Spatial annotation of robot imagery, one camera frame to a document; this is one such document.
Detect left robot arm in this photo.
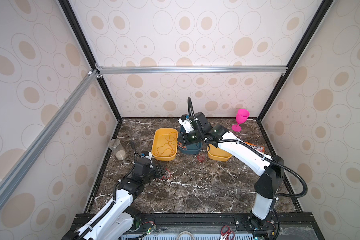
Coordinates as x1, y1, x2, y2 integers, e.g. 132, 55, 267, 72
62, 141, 165, 240

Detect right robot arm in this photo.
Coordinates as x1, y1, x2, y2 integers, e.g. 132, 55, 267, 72
179, 97, 308, 231

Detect teal plastic bin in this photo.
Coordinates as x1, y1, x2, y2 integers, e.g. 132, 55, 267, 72
178, 126, 202, 155

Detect right yellow plastic bin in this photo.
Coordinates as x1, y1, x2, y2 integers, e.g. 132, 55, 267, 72
207, 144, 232, 162

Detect yellow plastic bin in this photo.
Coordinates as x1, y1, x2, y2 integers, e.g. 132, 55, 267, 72
207, 144, 232, 162
151, 128, 178, 161

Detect left yellow plastic bin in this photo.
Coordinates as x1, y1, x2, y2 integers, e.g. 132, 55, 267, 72
151, 128, 178, 161

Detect clear jar with white powder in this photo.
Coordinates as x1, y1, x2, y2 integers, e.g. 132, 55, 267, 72
109, 139, 127, 161

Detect pink plastic goblet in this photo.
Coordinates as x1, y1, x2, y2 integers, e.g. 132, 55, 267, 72
232, 109, 250, 132

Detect colourful snack bag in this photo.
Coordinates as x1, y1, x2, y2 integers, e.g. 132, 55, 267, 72
246, 142, 265, 153

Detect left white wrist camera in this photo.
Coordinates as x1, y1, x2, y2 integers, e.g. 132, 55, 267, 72
141, 151, 153, 161

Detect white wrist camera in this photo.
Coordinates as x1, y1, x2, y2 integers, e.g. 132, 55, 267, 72
141, 151, 153, 161
178, 115, 197, 134

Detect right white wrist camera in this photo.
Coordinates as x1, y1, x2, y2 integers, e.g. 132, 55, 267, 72
178, 115, 197, 134

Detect red handled scissors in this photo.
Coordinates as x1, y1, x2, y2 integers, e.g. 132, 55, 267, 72
220, 225, 235, 240

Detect horizontal aluminium rail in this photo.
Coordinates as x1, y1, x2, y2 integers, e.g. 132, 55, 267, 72
90, 65, 288, 76

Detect diagonal aluminium rail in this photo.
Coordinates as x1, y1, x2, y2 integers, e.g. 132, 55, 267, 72
0, 69, 99, 210

